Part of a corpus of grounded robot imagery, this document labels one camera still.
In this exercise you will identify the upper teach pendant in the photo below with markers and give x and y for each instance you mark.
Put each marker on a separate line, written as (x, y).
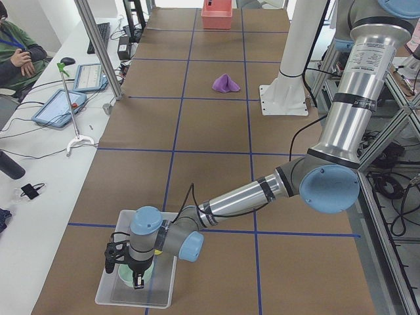
(89, 78)

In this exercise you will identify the translucent plastic bin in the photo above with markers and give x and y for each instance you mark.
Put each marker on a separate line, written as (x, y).
(157, 293)

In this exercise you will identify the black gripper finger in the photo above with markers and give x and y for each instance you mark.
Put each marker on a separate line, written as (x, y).
(138, 281)

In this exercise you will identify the aluminium frame post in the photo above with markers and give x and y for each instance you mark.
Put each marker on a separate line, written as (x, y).
(89, 23)

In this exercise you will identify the pink plastic tray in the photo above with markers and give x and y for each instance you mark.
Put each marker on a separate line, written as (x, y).
(217, 14)

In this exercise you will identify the seated person green shirt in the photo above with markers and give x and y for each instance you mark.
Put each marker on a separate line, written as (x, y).
(22, 59)

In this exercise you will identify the purple cloth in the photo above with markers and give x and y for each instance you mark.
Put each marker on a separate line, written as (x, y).
(225, 84)

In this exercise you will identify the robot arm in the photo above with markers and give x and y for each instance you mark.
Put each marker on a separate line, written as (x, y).
(325, 177)

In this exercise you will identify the black water bottle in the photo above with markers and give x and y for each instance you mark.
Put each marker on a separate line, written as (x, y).
(9, 167)

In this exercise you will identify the reacher grabber tool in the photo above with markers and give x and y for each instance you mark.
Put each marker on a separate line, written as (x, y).
(78, 137)

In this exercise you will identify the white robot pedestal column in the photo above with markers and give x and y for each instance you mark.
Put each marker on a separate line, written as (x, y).
(307, 17)

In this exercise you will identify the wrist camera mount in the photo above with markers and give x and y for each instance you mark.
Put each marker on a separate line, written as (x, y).
(115, 253)

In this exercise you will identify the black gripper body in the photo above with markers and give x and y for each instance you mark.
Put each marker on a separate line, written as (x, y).
(138, 265)

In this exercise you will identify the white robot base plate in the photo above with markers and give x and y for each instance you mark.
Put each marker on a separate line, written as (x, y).
(279, 100)

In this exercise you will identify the light green ceramic bowl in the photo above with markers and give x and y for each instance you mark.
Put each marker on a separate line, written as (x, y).
(126, 274)

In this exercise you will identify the teach pendant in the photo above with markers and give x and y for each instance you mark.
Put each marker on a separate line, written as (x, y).
(89, 78)
(55, 112)

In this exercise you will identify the lower teach pendant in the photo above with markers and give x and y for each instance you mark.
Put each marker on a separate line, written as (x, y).
(55, 112)

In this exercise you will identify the black computer mouse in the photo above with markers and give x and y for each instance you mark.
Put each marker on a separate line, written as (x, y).
(67, 61)

